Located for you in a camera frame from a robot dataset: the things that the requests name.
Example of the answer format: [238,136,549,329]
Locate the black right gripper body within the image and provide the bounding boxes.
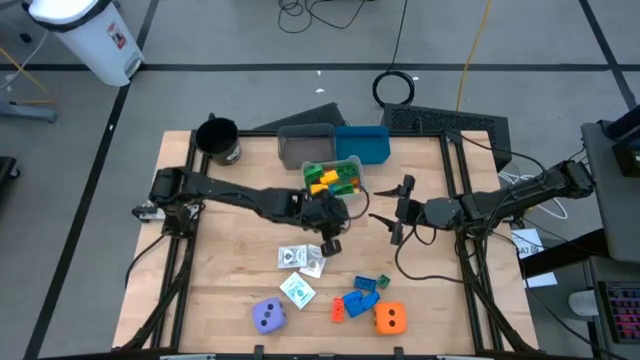
[390,174,430,246]

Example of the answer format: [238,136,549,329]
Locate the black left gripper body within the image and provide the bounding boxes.
[301,191,351,259]

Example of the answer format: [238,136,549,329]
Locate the light grey plastic bin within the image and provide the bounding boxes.
[301,154,365,202]

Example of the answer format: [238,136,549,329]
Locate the white green card packets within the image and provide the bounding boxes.
[279,271,317,311]

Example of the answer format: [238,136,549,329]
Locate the large blue toy brick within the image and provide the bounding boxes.
[342,290,370,319]

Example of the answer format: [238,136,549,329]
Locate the orange foam die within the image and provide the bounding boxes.
[372,301,408,336]

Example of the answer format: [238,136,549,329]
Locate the purple foam die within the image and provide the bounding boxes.
[251,297,289,335]

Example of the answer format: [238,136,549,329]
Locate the blue plastic bin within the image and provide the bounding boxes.
[334,124,392,166]

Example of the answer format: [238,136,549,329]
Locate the dark grey plastic bin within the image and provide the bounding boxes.
[277,122,337,171]

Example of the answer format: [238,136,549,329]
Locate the black perforated panel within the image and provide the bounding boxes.
[380,103,514,171]

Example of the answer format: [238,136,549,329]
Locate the black triangular panel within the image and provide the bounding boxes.
[252,102,347,132]

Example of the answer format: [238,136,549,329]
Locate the white paper with code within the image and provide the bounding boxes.
[510,228,546,260]

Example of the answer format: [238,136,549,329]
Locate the black cup with cartoon eyes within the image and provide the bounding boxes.
[194,112,243,167]

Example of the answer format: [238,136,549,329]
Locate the plain white paper sheet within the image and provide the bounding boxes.
[525,272,559,290]

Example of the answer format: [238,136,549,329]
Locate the dark grey desk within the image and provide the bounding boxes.
[519,228,640,360]

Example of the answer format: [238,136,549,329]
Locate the grey side table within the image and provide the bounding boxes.
[581,121,640,265]

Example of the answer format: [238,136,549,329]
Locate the black device on table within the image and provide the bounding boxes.
[599,104,640,179]

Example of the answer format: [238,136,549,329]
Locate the backlit black keyboard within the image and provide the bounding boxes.
[597,279,640,346]

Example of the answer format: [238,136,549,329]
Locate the white trash can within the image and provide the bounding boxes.
[22,0,146,88]

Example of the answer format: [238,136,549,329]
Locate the grey metal stand base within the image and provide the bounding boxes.
[0,97,60,124]

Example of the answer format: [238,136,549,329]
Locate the black cart with caster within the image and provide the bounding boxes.
[0,155,21,197]

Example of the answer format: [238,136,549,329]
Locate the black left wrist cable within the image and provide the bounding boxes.
[344,184,371,221]

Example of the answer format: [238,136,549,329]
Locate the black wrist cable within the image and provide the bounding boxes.
[393,227,469,285]
[344,184,371,221]

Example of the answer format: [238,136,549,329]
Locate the black aluminium table frame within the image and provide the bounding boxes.
[112,112,540,360]

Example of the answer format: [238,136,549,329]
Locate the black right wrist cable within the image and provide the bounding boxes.
[393,227,469,285]

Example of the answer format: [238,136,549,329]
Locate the coiled black floor cable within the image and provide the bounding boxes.
[371,0,417,108]

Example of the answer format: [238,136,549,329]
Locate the yellow floor cable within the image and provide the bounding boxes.
[0,46,56,107]
[455,0,495,112]

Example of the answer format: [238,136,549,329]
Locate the tangled black floor cable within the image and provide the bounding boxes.
[277,0,370,35]

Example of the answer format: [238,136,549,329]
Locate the white floor cable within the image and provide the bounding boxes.
[0,29,50,94]

